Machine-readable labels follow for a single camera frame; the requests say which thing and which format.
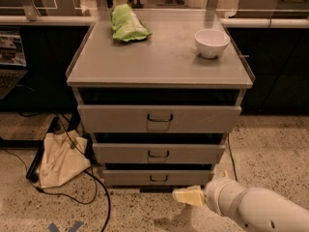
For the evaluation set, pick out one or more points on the grey drawer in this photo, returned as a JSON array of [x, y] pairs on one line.
[[156, 177], [158, 153], [158, 118]]

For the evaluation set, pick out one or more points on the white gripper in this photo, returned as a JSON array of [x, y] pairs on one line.
[[212, 193]]

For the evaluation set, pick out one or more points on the cream tote bag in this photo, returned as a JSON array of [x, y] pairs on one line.
[[63, 158]]

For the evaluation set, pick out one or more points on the grey top drawer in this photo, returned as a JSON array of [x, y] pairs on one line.
[[158, 118]]

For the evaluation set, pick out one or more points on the laptop computer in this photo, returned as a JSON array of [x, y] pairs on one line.
[[13, 64]]

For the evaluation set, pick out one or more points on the grey drawer cabinet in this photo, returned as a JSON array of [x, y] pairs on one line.
[[165, 69]]

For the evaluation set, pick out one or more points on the white ceramic bowl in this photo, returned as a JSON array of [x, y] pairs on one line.
[[211, 42]]

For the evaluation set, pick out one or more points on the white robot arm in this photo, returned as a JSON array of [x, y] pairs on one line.
[[252, 209]]

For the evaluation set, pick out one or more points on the white horizontal rail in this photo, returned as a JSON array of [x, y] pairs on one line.
[[88, 20]]

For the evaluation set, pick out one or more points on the green chip bag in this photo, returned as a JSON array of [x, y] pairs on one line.
[[126, 25]]

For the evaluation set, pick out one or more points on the grey bottom drawer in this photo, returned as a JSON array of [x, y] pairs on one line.
[[156, 177]]

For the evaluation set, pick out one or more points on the grey middle drawer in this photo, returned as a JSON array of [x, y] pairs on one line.
[[158, 153]]

